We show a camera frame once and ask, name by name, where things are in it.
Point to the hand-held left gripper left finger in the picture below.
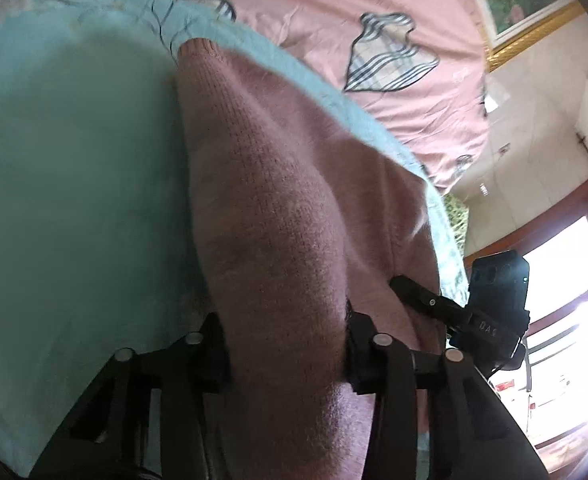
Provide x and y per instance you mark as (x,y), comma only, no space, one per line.
(209,355)

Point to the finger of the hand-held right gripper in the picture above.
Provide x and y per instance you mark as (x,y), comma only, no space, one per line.
(431,307)

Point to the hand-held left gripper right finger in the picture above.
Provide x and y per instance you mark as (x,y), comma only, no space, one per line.
(361,360)

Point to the pink knitted sweater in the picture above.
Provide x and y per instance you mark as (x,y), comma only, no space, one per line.
(284,210)

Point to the green checkered cloth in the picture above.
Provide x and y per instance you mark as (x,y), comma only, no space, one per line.
(457,222)

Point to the teal floral bedsheet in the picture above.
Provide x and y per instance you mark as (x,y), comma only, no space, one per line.
(74,185)

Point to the pink quilt with plaid hearts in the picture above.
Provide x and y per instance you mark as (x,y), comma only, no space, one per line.
(299,20)

